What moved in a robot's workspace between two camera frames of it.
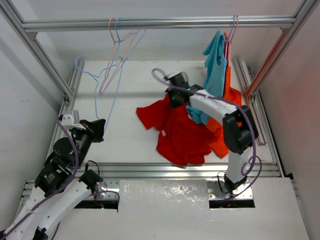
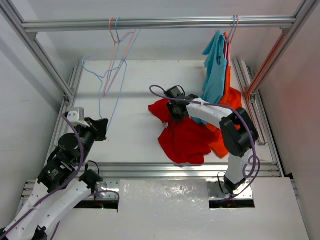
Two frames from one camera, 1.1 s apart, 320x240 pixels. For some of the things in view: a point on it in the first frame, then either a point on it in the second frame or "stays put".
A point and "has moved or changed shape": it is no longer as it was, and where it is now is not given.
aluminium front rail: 161,170 stays put
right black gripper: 175,105 -> 176,118
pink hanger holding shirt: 230,43 stays put
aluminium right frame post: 301,17 stays put
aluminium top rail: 154,24 stays put
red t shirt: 182,139 has moved or changed shape
